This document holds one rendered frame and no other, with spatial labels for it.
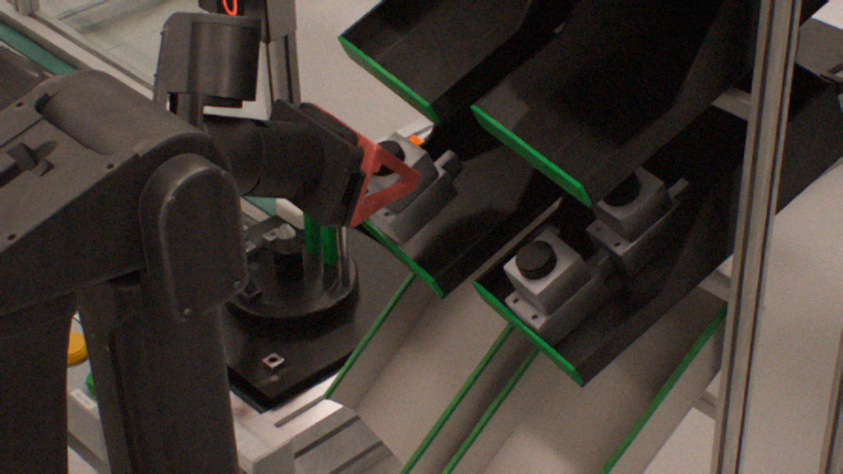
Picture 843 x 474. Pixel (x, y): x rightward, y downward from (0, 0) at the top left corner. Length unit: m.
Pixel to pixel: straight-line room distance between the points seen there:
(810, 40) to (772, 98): 1.01
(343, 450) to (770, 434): 0.43
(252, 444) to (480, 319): 0.25
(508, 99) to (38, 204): 0.60
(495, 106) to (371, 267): 0.53
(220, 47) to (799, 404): 0.81
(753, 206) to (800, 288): 0.70
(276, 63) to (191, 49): 0.63
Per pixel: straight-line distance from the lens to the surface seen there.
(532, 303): 1.20
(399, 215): 1.25
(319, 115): 1.21
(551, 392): 1.36
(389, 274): 1.66
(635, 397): 1.31
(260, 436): 1.50
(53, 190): 0.64
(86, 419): 1.57
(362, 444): 1.57
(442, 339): 1.42
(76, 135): 0.68
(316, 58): 2.28
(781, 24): 1.08
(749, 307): 1.21
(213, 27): 1.13
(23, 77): 1.12
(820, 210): 1.99
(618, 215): 1.19
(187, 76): 1.13
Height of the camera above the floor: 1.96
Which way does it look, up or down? 35 degrees down
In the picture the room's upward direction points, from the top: 2 degrees counter-clockwise
